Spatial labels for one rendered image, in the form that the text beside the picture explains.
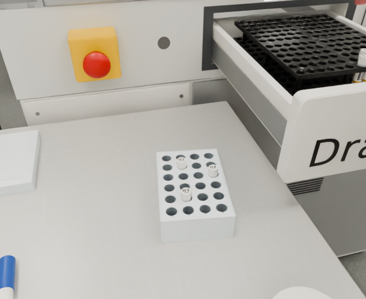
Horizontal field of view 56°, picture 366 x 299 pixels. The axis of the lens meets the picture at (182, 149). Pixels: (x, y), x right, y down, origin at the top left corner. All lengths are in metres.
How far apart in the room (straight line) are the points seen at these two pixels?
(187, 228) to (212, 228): 0.03
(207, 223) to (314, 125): 0.15
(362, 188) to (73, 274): 0.88
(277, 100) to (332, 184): 0.62
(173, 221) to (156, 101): 0.32
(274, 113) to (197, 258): 0.19
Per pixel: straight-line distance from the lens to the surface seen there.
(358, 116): 0.40
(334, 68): 0.50
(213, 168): 0.43
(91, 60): 0.53
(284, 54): 0.52
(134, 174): 0.50
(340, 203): 1.11
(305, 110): 0.36
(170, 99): 0.66
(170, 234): 0.40
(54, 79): 0.63
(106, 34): 0.55
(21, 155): 0.55
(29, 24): 0.60
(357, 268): 1.45
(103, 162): 0.53
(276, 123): 0.43
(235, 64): 0.54
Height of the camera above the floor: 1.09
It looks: 38 degrees down
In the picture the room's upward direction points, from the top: straight up
